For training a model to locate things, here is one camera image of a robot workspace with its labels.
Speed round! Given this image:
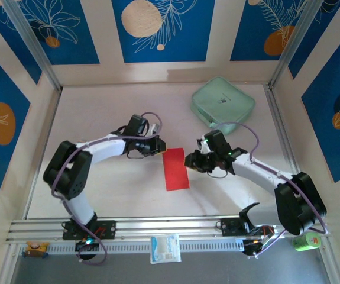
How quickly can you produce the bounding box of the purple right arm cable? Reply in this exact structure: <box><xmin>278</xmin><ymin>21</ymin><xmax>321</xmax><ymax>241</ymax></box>
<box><xmin>215</xmin><ymin>121</ymin><xmax>329</xmax><ymax>258</ymax></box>

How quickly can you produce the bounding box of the aluminium frame post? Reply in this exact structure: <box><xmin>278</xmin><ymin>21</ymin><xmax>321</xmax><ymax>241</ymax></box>
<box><xmin>268</xmin><ymin>0</ymin><xmax>328</xmax><ymax>89</ymax></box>
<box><xmin>1</xmin><ymin>0</ymin><xmax>63</xmax><ymax>93</ymax></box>

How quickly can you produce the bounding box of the green bottle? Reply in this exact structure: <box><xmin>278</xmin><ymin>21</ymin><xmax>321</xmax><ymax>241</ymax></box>
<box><xmin>291</xmin><ymin>232</ymin><xmax>322</xmax><ymax>252</ymax></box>

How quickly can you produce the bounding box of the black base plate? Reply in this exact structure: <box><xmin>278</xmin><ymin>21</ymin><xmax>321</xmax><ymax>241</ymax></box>
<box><xmin>62</xmin><ymin>219</ymin><xmax>117</xmax><ymax>240</ymax></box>
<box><xmin>216</xmin><ymin>217</ymin><xmax>274</xmax><ymax>237</ymax></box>

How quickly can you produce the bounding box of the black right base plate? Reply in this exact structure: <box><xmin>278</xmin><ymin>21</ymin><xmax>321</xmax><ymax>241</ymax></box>
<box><xmin>216</xmin><ymin>217</ymin><xmax>274</xmax><ymax>237</ymax></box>

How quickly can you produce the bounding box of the aluminium table edge rail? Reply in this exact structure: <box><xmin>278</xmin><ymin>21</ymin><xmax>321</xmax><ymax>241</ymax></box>
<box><xmin>23</xmin><ymin>88</ymin><xmax>63</xmax><ymax>220</ymax></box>
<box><xmin>263</xmin><ymin>84</ymin><xmax>306</xmax><ymax>184</ymax></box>

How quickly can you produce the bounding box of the white tissue packet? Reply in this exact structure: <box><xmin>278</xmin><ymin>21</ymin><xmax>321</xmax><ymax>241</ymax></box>
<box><xmin>150</xmin><ymin>233</ymin><xmax>182</xmax><ymax>265</ymax></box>

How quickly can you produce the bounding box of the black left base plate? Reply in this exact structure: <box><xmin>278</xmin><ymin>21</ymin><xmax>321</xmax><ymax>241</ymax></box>
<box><xmin>62</xmin><ymin>219</ymin><xmax>117</xmax><ymax>240</ymax></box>

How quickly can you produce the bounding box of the mint green zip pouch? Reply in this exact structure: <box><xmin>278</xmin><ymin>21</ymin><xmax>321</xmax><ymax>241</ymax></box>
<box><xmin>189</xmin><ymin>76</ymin><xmax>256</xmax><ymax>136</ymax></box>

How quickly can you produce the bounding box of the red paper sheet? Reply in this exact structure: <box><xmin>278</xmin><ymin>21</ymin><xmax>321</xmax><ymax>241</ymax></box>
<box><xmin>162</xmin><ymin>147</ymin><xmax>190</xmax><ymax>192</ymax></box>

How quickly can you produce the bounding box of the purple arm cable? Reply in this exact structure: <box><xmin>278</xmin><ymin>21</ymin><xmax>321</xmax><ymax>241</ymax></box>
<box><xmin>215</xmin><ymin>121</ymin><xmax>329</xmax><ymax>258</ymax></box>
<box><xmin>51</xmin><ymin>111</ymin><xmax>163</xmax><ymax>266</ymax></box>

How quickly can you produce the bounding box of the small yellow toy object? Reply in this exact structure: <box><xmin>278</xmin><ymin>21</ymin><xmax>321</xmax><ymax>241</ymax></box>
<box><xmin>24</xmin><ymin>241</ymin><xmax>50</xmax><ymax>259</ymax></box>

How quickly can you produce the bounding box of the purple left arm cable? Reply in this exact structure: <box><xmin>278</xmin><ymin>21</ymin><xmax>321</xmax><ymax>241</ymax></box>
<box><xmin>51</xmin><ymin>111</ymin><xmax>163</xmax><ymax>266</ymax></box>

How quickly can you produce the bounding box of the aluminium mounting rail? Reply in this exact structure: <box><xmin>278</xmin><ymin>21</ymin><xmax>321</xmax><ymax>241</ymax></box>
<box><xmin>5</xmin><ymin>213</ymin><xmax>332</xmax><ymax>244</ymax></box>

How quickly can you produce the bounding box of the white slotted cable duct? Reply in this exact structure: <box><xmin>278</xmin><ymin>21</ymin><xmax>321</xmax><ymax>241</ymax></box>
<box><xmin>18</xmin><ymin>238</ymin><xmax>247</xmax><ymax>257</ymax></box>

